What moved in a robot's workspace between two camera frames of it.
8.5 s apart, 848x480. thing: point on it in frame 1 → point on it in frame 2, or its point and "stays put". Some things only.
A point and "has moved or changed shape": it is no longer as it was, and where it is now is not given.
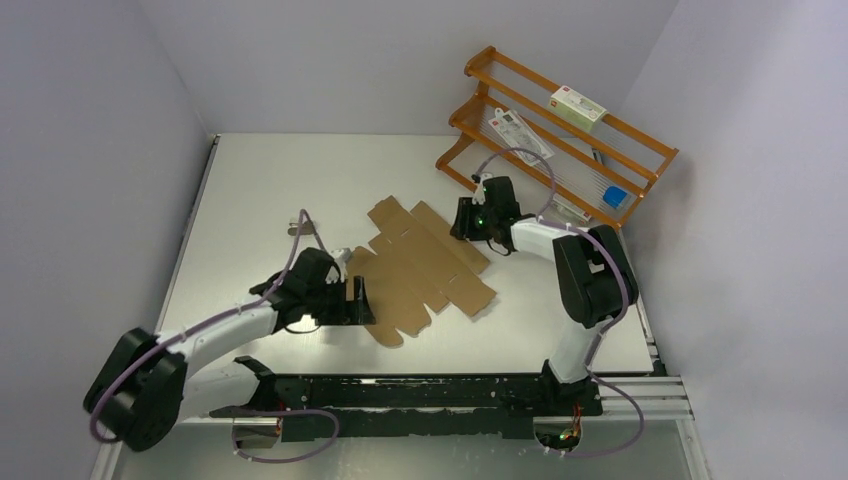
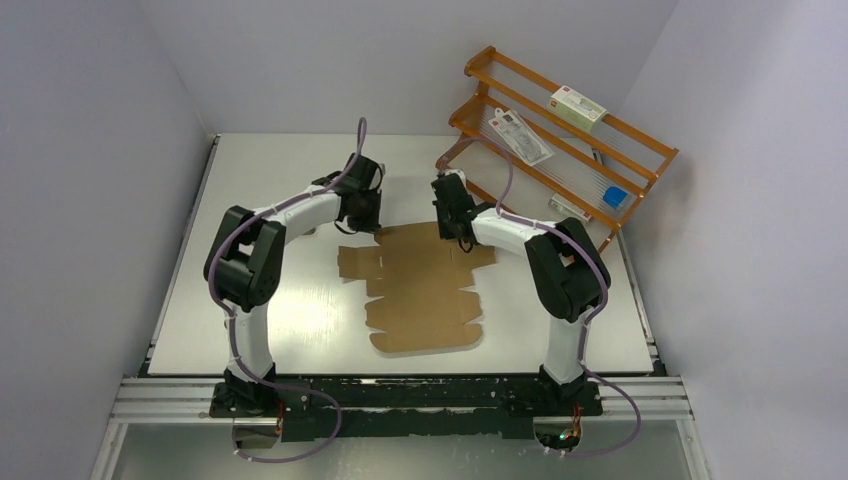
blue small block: x=613 y=196 stays put
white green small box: x=576 y=108 stays put
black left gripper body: x=327 y=303 → x=368 y=216
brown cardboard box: x=419 y=261 has moved or changed shape
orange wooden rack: x=510 y=129 stays put
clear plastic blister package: x=520 y=136 stays put
